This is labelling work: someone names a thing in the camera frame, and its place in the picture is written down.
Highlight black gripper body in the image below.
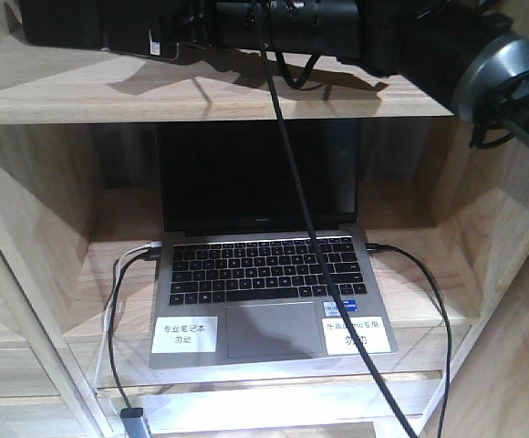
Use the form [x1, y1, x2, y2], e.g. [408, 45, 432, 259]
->
[148, 0, 220, 47]

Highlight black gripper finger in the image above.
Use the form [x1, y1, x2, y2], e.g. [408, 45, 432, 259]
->
[19, 0, 103, 49]

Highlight black smartphone pink frame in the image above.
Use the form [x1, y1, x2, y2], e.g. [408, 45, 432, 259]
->
[100, 0, 180, 60]

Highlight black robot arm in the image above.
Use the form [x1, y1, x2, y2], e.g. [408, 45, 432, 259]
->
[19, 1, 529, 150]

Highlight silver laptop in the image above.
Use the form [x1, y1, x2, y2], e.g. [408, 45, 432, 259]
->
[148, 119, 399, 370]

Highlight white paper label left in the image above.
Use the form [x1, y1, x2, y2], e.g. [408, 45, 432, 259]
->
[151, 316, 218, 354]

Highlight white paper label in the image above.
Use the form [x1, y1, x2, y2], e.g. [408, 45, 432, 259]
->
[151, 316, 218, 354]
[321, 316, 392, 357]

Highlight wooden shelf unit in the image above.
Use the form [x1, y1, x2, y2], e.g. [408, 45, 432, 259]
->
[0, 0, 529, 438]

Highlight white paper label right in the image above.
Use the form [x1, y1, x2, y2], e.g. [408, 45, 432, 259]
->
[321, 316, 392, 357]

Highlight grey usb adapter hub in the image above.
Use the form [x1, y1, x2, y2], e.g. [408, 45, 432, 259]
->
[119, 407, 153, 438]

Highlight white laptop cable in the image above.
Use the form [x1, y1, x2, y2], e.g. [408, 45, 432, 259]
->
[93, 240, 163, 393]

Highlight black laptop cable left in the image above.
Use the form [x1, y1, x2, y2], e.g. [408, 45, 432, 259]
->
[107, 250, 161, 412]

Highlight black laptop cable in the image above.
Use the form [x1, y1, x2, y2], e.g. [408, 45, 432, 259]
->
[365, 244, 453, 438]
[107, 250, 161, 412]

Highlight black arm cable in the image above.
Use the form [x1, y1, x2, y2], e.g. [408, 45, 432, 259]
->
[245, 0, 420, 438]

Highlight black laptop cable right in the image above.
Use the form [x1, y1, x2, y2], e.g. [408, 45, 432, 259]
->
[365, 244, 453, 438]

